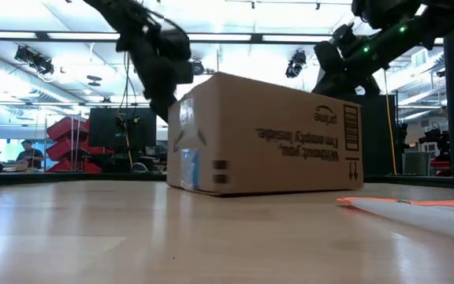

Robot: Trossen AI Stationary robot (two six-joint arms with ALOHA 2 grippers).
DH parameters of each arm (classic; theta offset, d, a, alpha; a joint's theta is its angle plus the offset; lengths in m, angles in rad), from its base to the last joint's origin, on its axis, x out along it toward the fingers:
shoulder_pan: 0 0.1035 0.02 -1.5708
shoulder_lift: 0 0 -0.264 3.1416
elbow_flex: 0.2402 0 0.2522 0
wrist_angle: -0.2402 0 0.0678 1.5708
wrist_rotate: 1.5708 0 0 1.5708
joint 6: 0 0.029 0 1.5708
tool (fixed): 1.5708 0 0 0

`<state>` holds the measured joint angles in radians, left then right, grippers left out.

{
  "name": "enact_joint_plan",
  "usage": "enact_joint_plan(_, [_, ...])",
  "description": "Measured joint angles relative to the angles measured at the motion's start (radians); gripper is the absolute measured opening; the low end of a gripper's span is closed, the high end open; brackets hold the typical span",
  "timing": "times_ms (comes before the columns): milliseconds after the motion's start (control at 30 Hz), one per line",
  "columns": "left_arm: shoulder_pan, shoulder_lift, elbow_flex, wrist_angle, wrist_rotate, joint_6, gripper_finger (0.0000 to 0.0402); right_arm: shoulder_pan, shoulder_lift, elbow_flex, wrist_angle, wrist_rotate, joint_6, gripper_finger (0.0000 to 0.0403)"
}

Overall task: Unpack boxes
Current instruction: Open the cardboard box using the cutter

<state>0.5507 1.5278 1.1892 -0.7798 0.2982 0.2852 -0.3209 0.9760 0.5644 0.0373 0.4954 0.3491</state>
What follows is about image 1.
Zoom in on brown cardboard shipping box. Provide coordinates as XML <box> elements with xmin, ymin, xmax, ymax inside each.
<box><xmin>166</xmin><ymin>71</ymin><xmax>365</xmax><ymax>197</ymax></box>

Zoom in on black camera rig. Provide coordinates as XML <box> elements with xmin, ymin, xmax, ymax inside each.
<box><xmin>418</xmin><ymin>121</ymin><xmax>452</xmax><ymax>161</ymax></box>

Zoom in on black aluminium table frame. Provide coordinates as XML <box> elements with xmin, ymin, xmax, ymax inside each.
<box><xmin>0</xmin><ymin>172</ymin><xmax>454</xmax><ymax>189</ymax></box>

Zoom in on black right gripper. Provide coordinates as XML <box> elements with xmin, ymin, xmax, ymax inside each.
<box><xmin>312</xmin><ymin>22</ymin><xmax>382</xmax><ymax>95</ymax></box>

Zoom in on black monitor screen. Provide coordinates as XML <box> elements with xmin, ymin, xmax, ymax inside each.
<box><xmin>87</xmin><ymin>106</ymin><xmax>158</xmax><ymax>150</ymax></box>

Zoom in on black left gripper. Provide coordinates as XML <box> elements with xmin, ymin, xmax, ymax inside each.
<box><xmin>115</xmin><ymin>22</ymin><xmax>195</xmax><ymax>124</ymax></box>

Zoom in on hanging black cables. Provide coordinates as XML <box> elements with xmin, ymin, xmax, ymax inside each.
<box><xmin>115</xmin><ymin>50</ymin><xmax>141</xmax><ymax>116</ymax></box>

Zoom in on red storage bin rack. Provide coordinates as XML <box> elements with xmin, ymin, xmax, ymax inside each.
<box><xmin>45</xmin><ymin>115</ymin><xmax>114</xmax><ymax>174</ymax></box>

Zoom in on mesh zip pouch orange trim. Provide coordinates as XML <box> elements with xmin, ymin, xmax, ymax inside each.
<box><xmin>336</xmin><ymin>196</ymin><xmax>454</xmax><ymax>245</ymax></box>

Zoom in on grey bin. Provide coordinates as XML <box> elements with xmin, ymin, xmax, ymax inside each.
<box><xmin>401</xmin><ymin>151</ymin><xmax>434</xmax><ymax>177</ymax></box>

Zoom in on yellow hanging cable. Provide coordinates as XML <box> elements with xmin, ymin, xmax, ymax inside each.
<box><xmin>121</xmin><ymin>116</ymin><xmax>134</xmax><ymax>169</ymax></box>

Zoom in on person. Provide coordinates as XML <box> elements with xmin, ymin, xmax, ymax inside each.
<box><xmin>15</xmin><ymin>139</ymin><xmax>47</xmax><ymax>171</ymax></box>

